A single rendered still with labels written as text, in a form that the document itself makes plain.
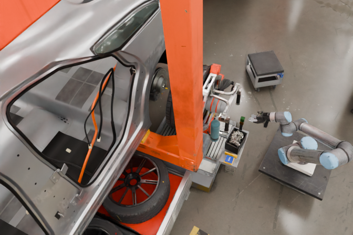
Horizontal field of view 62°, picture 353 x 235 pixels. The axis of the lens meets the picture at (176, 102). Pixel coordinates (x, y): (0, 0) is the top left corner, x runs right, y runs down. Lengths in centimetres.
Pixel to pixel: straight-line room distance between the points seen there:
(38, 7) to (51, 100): 226
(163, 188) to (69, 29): 155
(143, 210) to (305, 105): 240
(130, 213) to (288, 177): 149
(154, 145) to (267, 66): 187
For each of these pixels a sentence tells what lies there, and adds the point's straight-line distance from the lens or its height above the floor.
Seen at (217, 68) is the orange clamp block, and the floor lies 114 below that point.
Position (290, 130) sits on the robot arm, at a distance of 276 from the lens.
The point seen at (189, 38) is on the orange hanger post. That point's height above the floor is 203.
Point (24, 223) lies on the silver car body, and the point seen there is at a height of 80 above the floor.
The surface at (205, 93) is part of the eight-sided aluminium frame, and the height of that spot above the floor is 111.
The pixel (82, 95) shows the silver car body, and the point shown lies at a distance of 279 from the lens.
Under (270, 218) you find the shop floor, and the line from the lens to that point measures 320.
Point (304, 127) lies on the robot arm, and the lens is 274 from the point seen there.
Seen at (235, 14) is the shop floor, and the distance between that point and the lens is 529.
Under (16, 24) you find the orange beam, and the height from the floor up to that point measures 264.
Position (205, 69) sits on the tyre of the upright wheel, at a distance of 258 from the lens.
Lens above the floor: 297
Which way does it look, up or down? 50 degrees down
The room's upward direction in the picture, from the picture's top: 6 degrees counter-clockwise
